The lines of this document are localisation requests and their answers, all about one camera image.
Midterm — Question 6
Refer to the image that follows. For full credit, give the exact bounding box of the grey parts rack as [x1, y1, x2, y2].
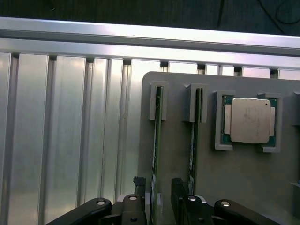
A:
[138, 71, 300, 225]

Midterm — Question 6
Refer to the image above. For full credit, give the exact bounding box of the black cable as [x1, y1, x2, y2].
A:
[257, 0, 300, 36]
[216, 0, 226, 27]

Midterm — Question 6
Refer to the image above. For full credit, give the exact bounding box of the green RAM stick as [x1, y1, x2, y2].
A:
[187, 87, 203, 196]
[150, 85, 164, 225]

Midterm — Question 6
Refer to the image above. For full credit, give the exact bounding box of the silver CPU chip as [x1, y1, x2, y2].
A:
[221, 95, 278, 144]

